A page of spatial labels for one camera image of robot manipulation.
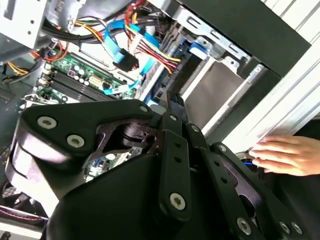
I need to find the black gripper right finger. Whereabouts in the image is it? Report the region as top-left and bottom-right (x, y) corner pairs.
(176, 94), (312, 240)

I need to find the hard disk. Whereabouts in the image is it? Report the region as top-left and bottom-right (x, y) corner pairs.
(149, 37), (248, 132)

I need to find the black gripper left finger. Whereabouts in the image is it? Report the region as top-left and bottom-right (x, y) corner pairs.
(4, 92), (193, 224)

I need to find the person's hand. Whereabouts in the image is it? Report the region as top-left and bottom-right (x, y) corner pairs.
(249, 135), (320, 177)

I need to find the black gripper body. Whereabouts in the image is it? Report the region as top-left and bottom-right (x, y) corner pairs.
(41, 153), (226, 240)

